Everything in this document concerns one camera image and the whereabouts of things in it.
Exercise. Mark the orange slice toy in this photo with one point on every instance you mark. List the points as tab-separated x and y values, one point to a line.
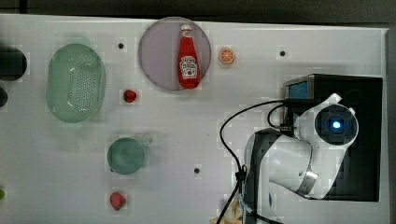
226	56

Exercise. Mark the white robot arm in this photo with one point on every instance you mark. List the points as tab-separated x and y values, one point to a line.
305	162

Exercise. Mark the black cylinder cup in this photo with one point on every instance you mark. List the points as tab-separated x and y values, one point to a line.
3	97
13	64

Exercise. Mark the yellow banana toy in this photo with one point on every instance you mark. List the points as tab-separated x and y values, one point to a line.
233	214

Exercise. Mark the black toaster oven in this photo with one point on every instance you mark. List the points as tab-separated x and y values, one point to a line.
359	176

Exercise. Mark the small red tomato toy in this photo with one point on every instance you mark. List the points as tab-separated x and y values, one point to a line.
129	96

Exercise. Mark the red ketchup bottle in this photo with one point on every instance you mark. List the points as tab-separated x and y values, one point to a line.
188	70

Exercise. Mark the grey round plate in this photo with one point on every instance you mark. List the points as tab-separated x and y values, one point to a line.
158	51

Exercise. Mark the green mug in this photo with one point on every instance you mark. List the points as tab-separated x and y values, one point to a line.
127	155

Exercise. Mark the red strawberry toy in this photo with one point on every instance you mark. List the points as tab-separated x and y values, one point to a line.
117	201

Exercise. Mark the small green object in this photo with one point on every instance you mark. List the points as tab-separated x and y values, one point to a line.
2	194

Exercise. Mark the green colander basket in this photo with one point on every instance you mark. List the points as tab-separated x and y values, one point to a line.
76	83

